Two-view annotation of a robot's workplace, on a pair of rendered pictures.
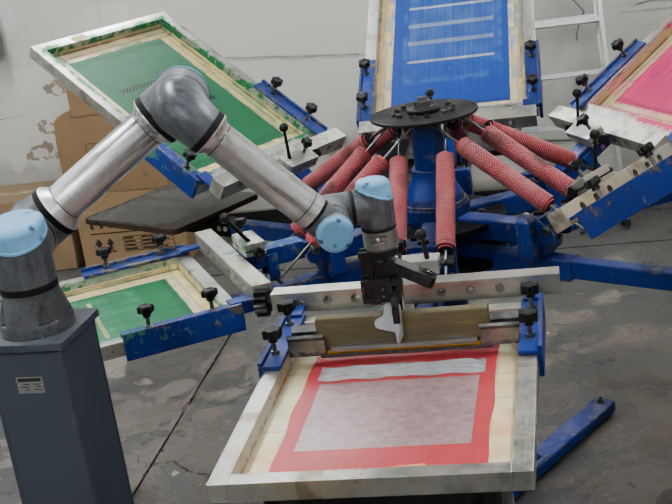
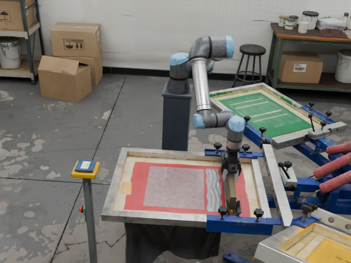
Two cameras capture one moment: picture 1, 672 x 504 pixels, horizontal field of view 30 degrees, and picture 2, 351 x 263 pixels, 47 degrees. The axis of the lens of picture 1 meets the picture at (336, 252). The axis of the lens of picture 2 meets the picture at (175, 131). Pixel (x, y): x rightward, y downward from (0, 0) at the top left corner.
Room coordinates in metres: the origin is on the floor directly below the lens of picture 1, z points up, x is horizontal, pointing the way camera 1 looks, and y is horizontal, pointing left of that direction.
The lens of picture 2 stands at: (1.95, -1.71, 2.26)
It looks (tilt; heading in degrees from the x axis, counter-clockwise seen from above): 30 degrees down; 79
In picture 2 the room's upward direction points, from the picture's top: 3 degrees clockwise
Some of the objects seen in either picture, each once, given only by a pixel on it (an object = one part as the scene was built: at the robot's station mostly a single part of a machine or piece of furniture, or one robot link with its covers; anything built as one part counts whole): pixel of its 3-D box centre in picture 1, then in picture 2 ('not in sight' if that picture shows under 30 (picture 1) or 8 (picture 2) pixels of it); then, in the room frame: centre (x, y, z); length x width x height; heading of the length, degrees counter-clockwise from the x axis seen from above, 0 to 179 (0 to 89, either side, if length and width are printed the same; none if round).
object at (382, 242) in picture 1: (380, 239); (233, 142); (2.55, -0.10, 1.23); 0.08 x 0.08 x 0.05
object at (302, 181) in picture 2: not in sight; (297, 184); (2.89, -0.19, 1.02); 0.17 x 0.06 x 0.05; 168
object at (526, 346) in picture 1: (532, 333); (238, 224); (2.52, -0.40, 0.98); 0.30 x 0.05 x 0.07; 168
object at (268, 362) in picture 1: (284, 349); (230, 157); (2.63, 0.15, 0.98); 0.30 x 0.05 x 0.07; 168
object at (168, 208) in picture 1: (267, 228); not in sight; (3.82, 0.20, 0.91); 1.34 x 0.40 x 0.08; 48
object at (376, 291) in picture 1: (381, 274); (232, 155); (2.55, -0.09, 1.15); 0.09 x 0.08 x 0.12; 78
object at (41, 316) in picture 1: (33, 304); (178, 82); (2.40, 0.62, 1.25); 0.15 x 0.15 x 0.10
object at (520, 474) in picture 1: (393, 390); (187, 184); (2.34, -0.07, 0.97); 0.79 x 0.58 x 0.04; 168
